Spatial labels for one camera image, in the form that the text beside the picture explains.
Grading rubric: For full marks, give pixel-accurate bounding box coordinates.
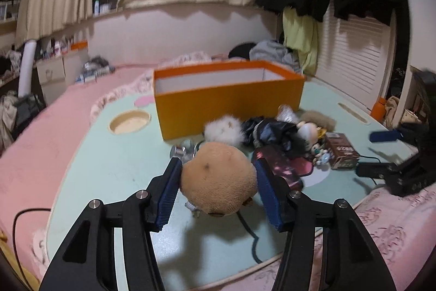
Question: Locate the tan round plush toy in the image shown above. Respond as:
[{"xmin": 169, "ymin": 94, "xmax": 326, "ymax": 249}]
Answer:
[{"xmin": 180, "ymin": 142, "xmax": 258, "ymax": 217}]

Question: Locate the bald cartoon figurine toy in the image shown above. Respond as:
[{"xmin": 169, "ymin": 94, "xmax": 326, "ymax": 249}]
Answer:
[{"xmin": 297, "ymin": 121, "xmax": 327, "ymax": 151}]

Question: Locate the orange cardboard box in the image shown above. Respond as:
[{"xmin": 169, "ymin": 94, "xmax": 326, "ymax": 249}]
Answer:
[{"xmin": 154, "ymin": 61, "xmax": 306, "ymax": 140}]

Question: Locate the orange bottle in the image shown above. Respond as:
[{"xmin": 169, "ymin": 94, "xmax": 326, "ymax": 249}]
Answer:
[{"xmin": 370, "ymin": 97, "xmax": 386, "ymax": 123}]

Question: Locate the dark patterned pouch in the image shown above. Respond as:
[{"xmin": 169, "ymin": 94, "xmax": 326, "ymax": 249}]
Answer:
[{"xmin": 251, "ymin": 145, "xmax": 313, "ymax": 191}]

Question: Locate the brown chocolate box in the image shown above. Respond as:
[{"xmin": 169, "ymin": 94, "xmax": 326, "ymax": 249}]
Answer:
[{"xmin": 325, "ymin": 132, "xmax": 360, "ymax": 170}]

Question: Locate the beige fluffy pompom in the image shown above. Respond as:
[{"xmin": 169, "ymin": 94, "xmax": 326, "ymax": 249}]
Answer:
[{"xmin": 300, "ymin": 110, "xmax": 336, "ymax": 131}]

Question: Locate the black lace fabric garment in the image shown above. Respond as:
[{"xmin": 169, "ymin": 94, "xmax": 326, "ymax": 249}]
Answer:
[{"xmin": 241, "ymin": 116, "xmax": 307, "ymax": 157}]

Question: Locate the clear bubble wrap ball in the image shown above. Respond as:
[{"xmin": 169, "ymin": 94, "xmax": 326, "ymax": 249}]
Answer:
[{"xmin": 276, "ymin": 105, "xmax": 300, "ymax": 125}]

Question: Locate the white fluffy pompom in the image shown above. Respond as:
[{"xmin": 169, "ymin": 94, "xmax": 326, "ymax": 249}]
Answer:
[{"xmin": 203, "ymin": 115, "xmax": 245, "ymax": 147}]

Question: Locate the pink floral blanket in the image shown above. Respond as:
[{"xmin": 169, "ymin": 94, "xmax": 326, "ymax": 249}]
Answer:
[{"xmin": 89, "ymin": 52, "xmax": 214, "ymax": 125}]

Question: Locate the yellow-green hanging garment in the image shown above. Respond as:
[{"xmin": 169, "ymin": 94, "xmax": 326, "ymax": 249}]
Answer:
[{"xmin": 282, "ymin": 7, "xmax": 319, "ymax": 75}]

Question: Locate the grey clothes pile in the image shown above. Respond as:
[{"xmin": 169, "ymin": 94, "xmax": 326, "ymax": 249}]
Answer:
[{"xmin": 249, "ymin": 40, "xmax": 301, "ymax": 73}]

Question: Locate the white drawer cabinet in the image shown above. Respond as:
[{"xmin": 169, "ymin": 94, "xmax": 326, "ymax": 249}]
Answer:
[{"xmin": 36, "ymin": 41, "xmax": 89, "ymax": 106}]

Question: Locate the white paper roll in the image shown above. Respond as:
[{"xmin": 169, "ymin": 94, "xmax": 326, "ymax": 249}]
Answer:
[{"xmin": 18, "ymin": 40, "xmax": 37, "ymax": 97}]

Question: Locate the pastel bead bracelet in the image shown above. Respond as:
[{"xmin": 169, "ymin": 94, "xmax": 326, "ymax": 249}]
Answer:
[{"xmin": 311, "ymin": 142, "xmax": 332, "ymax": 167}]

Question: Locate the black cable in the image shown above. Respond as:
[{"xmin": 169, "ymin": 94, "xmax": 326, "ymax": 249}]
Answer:
[{"xmin": 11, "ymin": 207, "xmax": 52, "ymax": 281}]

